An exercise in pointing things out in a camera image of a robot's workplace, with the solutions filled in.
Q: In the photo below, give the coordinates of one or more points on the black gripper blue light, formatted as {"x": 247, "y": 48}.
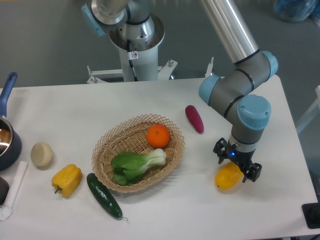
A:
{"x": 241, "y": 155}

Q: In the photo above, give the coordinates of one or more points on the yellow mango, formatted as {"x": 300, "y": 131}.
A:
{"x": 228, "y": 176}

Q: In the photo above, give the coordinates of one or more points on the woven wicker basket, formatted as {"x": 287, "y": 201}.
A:
{"x": 130, "y": 136}

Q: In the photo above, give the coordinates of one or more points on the dark green cucumber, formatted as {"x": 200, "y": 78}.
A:
{"x": 104, "y": 197}

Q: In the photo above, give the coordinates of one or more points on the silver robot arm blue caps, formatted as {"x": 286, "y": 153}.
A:
{"x": 137, "y": 33}

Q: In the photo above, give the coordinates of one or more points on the purple sweet potato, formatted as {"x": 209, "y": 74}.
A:
{"x": 194, "y": 118}

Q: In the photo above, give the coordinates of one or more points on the orange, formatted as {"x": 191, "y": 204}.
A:
{"x": 158, "y": 136}

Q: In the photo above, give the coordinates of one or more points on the black device right edge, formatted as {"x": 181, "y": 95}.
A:
{"x": 311, "y": 212}

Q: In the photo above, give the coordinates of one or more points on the green bok choy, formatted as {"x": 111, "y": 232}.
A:
{"x": 128, "y": 167}

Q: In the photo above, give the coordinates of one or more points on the blue plastic bag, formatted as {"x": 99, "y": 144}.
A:
{"x": 294, "y": 11}

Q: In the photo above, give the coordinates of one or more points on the yellow bell pepper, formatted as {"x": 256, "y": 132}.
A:
{"x": 67, "y": 180}

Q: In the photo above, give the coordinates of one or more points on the dark grey object left edge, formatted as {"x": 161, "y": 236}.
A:
{"x": 4, "y": 189}

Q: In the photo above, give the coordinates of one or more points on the white folded cloth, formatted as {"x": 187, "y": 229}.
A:
{"x": 6, "y": 209}

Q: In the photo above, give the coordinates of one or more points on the white metal frame right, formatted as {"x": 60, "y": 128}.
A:
{"x": 312, "y": 111}

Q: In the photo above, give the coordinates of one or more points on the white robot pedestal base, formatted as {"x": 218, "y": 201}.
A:
{"x": 136, "y": 66}

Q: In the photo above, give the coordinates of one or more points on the blue saucepan with handle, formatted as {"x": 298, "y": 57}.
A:
{"x": 10, "y": 141}

